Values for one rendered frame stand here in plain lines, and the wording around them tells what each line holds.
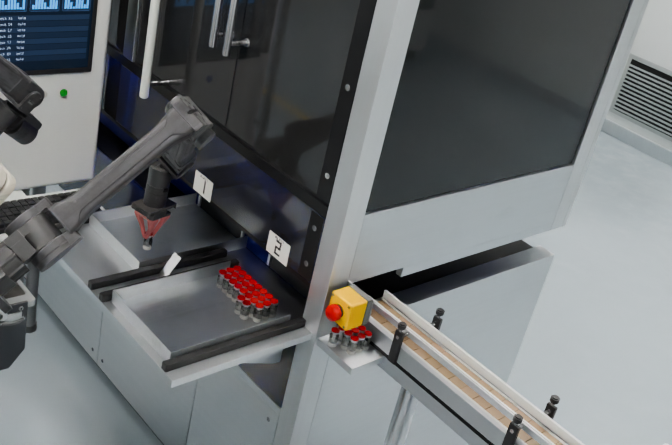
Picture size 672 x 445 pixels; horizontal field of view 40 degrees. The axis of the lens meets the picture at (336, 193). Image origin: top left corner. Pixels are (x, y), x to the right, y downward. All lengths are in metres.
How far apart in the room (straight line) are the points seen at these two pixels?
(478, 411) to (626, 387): 2.11
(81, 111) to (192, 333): 0.90
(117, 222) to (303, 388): 0.69
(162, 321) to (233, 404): 0.51
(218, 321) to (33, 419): 1.16
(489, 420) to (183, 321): 0.74
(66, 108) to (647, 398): 2.65
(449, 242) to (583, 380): 1.74
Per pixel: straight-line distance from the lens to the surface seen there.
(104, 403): 3.31
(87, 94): 2.79
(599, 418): 3.90
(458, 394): 2.12
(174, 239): 2.52
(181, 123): 1.79
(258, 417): 2.55
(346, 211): 2.07
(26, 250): 1.74
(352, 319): 2.14
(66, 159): 2.86
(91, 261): 2.39
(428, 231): 2.35
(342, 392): 2.49
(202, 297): 2.30
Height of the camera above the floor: 2.18
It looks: 26 degrees down
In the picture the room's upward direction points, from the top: 13 degrees clockwise
